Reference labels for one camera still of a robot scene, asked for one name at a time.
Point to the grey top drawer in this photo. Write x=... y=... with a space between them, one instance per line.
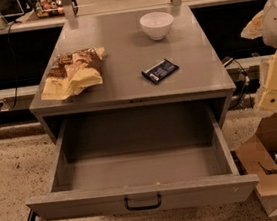
x=177 y=151

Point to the crumpled yellow brown chip bag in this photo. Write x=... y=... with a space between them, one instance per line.
x=72 y=73

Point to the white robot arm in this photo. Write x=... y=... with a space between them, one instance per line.
x=264 y=25

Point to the dark monitor top left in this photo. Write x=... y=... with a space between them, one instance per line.
x=13 y=9

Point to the brown cardboard box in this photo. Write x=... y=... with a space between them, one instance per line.
x=276 y=162

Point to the grey metal cabinet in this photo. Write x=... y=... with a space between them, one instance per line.
x=128 y=52

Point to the black drawer handle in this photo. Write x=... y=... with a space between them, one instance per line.
x=142 y=204

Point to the dark blue snack packet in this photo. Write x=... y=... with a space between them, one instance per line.
x=160 y=71

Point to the white ceramic bowl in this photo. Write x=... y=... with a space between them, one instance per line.
x=156 y=25

